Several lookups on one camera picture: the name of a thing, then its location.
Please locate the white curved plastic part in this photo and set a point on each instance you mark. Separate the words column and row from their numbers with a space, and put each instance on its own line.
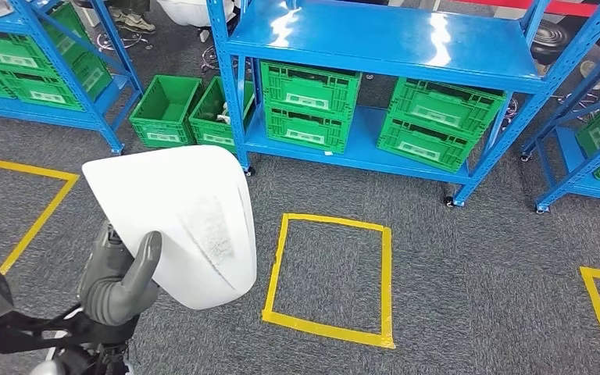
column 176, row 207

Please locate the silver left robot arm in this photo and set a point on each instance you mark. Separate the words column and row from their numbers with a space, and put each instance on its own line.
column 72, row 331

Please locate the yellow tape rectangle outline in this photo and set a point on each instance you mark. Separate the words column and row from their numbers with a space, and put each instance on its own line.
column 331, row 331

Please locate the black stanchion base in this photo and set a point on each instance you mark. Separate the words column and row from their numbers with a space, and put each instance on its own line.
column 548, row 41

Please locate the red barrier tape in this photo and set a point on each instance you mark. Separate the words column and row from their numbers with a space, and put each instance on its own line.
column 564, row 8

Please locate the small white plastic part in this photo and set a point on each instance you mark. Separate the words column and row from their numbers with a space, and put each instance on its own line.
column 224, row 116

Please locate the chrome chair base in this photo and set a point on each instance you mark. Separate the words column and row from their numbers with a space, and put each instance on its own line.
column 584, row 111
column 121, row 41
column 212, row 59

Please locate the blue metal shelf rack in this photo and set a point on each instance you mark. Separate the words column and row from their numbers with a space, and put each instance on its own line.
column 383, row 41
column 574, row 176
column 72, row 116

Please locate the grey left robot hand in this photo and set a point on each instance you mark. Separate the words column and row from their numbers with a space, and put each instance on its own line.
column 116, row 295

